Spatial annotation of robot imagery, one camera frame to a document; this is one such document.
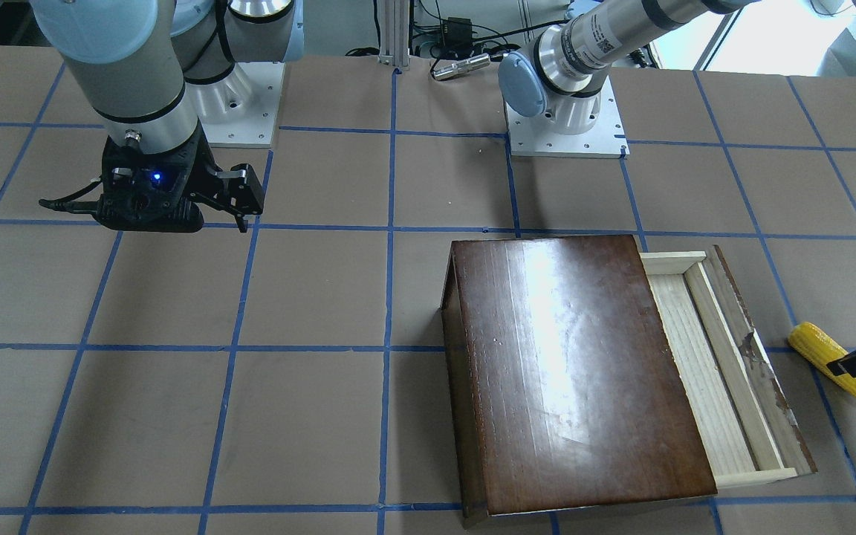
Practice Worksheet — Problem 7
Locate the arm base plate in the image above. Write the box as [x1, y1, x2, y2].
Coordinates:
[504, 78, 631, 158]
[187, 63, 286, 149]

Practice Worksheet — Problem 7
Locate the silver cylindrical device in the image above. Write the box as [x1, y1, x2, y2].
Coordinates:
[430, 53, 492, 82]

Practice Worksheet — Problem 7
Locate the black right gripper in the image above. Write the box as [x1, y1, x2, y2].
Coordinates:
[101, 123, 265, 233]

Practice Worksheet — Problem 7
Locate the aluminium frame post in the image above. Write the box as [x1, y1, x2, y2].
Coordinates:
[374, 0, 412, 74]

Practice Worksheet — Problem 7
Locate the dark brown wooden cabinet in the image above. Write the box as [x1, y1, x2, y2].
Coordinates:
[439, 235, 718, 529]

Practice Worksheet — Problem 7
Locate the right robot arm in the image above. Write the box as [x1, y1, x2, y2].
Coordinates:
[30, 1, 305, 233]

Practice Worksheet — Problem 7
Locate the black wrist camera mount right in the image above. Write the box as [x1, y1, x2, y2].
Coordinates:
[38, 166, 204, 233]

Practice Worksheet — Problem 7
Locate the light wood drawer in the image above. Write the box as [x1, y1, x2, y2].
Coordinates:
[640, 246, 818, 490]

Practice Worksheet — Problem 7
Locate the yellow corn cob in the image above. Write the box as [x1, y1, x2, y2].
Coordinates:
[788, 322, 856, 398]

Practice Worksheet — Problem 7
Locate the black power adapter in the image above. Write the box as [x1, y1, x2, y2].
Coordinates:
[441, 17, 473, 48]

